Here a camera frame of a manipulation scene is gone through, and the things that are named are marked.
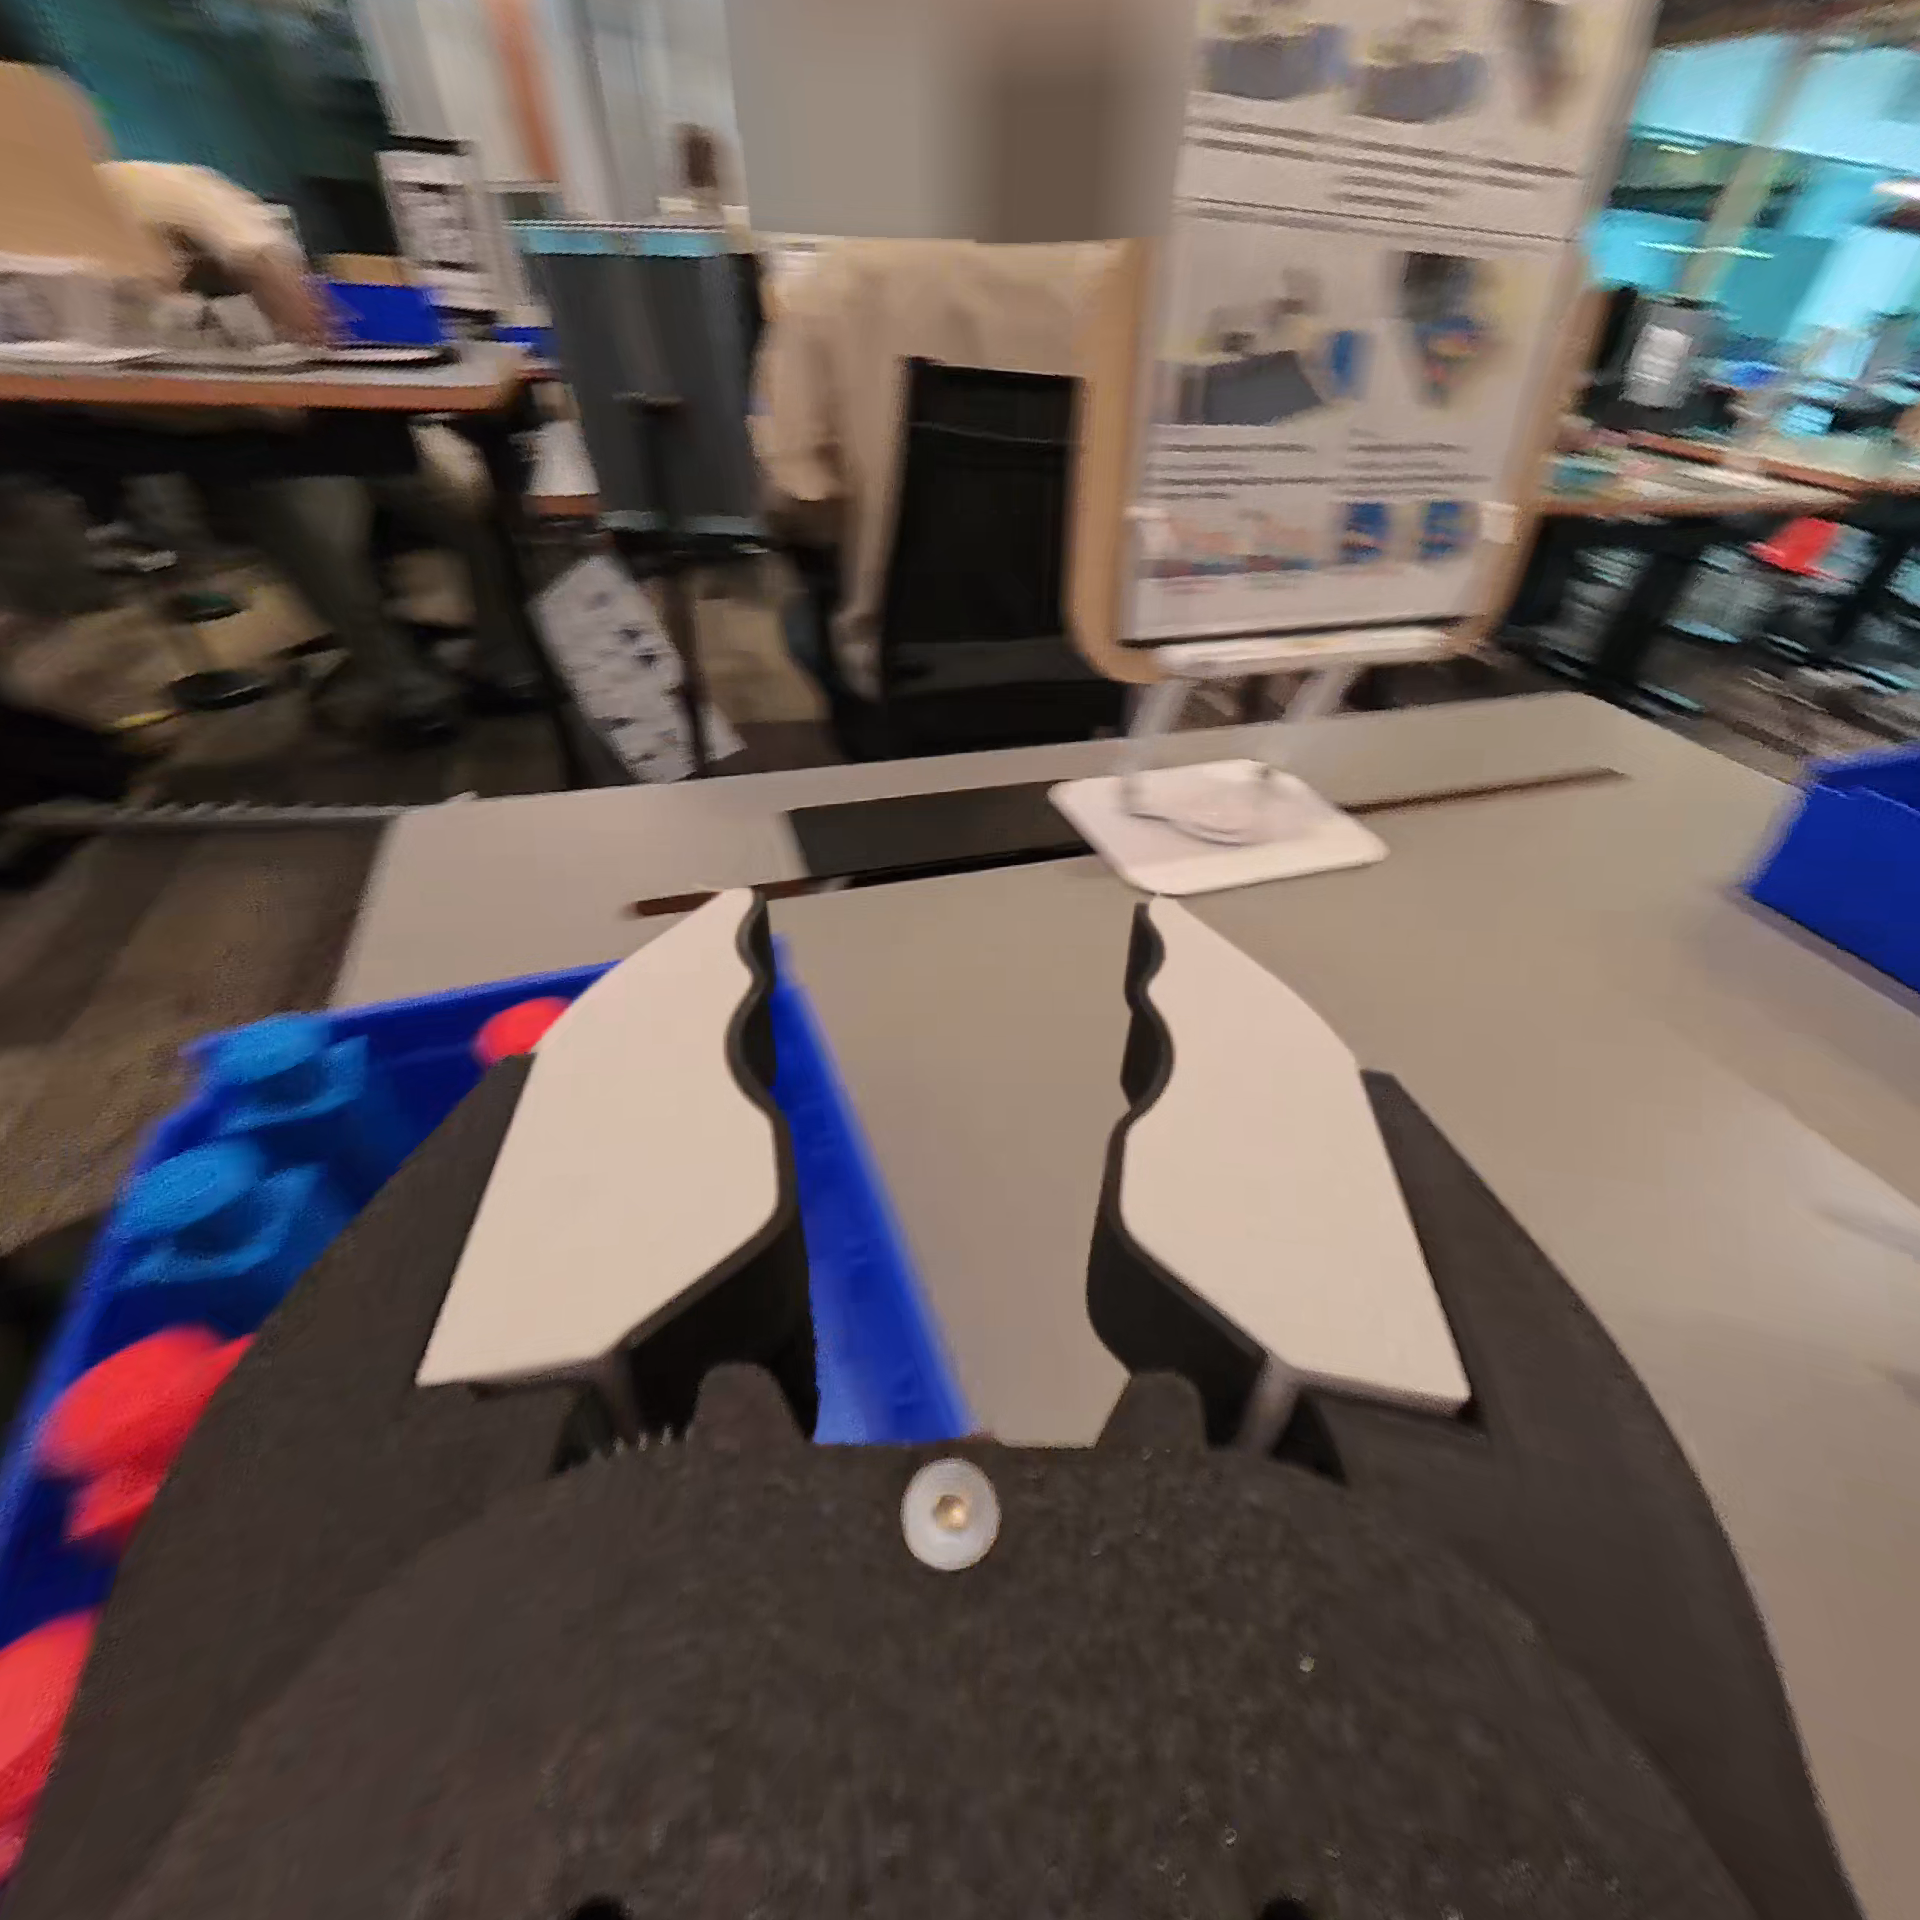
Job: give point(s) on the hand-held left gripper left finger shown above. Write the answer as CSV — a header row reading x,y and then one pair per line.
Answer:
x,y
616,1194

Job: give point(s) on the grey panel stand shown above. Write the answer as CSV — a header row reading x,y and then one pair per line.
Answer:
x,y
647,370

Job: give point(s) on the wooden office desk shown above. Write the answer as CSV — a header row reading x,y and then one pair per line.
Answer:
x,y
299,389

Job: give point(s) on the white document holder stand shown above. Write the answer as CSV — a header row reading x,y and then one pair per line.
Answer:
x,y
1248,848

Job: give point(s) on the wooden side table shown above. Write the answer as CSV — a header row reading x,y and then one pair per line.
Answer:
x,y
1729,477

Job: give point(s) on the printed instruction flyer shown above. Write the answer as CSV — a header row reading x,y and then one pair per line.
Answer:
x,y
634,675

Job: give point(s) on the orange traffic cone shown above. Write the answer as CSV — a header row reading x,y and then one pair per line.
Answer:
x,y
1795,547

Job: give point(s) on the blue plastic bin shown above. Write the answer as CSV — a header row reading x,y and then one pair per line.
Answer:
x,y
868,1279
1843,889

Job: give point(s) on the wooden instruction board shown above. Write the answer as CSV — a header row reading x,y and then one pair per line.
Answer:
x,y
1318,370

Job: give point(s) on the cluster of block towers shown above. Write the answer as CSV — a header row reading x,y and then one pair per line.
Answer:
x,y
222,1194

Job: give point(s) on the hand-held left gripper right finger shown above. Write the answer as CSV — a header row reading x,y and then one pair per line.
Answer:
x,y
1289,1210

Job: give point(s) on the black office chair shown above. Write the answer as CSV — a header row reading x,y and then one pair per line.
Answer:
x,y
974,523

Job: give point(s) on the grey floor rail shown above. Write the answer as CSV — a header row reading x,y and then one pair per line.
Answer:
x,y
222,810

